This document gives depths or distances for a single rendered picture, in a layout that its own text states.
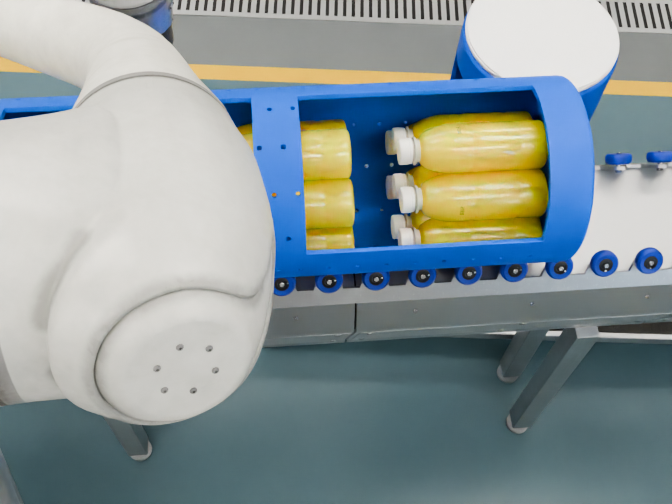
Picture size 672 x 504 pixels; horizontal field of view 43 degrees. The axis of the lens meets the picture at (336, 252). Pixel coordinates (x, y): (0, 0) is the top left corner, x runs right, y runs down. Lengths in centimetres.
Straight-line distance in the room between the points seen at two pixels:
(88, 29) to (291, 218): 60
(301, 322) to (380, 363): 93
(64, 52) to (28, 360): 31
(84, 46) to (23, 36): 8
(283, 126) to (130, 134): 78
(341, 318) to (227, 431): 91
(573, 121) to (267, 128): 42
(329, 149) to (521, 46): 51
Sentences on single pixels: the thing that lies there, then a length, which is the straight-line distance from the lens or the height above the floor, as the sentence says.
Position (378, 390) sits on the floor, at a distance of 231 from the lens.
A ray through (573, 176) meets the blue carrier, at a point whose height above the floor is 120.
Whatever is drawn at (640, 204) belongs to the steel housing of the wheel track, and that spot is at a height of 93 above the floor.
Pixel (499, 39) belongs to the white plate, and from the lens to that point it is 158.
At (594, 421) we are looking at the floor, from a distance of 240.
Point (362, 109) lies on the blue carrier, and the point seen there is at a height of 109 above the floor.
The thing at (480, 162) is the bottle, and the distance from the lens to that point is 124.
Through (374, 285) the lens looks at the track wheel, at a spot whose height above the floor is 96.
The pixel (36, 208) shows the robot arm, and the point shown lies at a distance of 36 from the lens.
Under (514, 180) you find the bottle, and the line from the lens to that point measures 126.
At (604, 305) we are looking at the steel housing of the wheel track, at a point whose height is 86.
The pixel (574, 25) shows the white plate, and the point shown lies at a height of 104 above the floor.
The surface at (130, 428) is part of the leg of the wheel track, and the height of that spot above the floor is 26.
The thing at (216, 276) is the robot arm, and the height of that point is 186.
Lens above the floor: 216
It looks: 61 degrees down
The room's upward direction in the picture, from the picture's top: 4 degrees clockwise
